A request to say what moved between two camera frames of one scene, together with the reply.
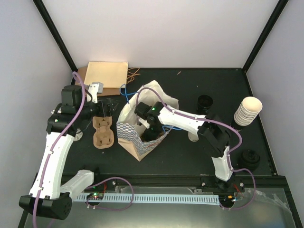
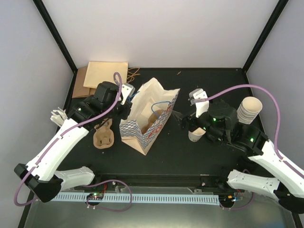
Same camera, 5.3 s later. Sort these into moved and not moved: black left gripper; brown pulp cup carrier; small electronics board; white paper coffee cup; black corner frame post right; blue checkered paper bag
Moved: black left gripper; blue checkered paper bag
Not moved: brown pulp cup carrier; black corner frame post right; white paper coffee cup; small electronics board
